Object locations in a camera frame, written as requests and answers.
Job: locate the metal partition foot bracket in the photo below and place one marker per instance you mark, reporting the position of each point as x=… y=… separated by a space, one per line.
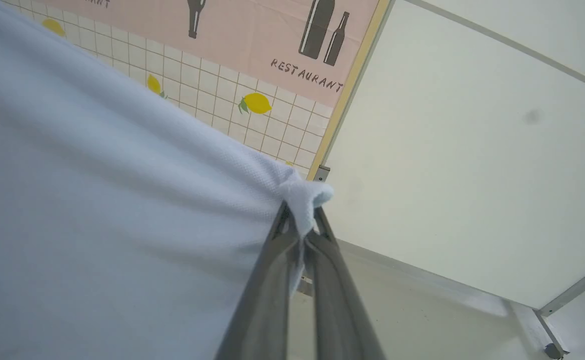
x=562 y=305

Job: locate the plain white partition panel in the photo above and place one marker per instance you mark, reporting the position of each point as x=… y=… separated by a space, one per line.
x=447 y=150

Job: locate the light blue white-collar polo shirt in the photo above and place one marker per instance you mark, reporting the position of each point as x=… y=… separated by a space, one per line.
x=97 y=200

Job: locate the small metal panel bracket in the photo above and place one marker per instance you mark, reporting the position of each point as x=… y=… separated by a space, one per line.
x=321 y=173

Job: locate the lemon grid print backdrop panel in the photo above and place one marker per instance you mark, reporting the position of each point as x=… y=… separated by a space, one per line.
x=252 y=50

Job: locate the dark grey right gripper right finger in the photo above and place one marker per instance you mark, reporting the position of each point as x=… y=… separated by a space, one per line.
x=337 y=310

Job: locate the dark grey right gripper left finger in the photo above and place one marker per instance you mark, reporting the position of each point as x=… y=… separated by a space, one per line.
x=262 y=310

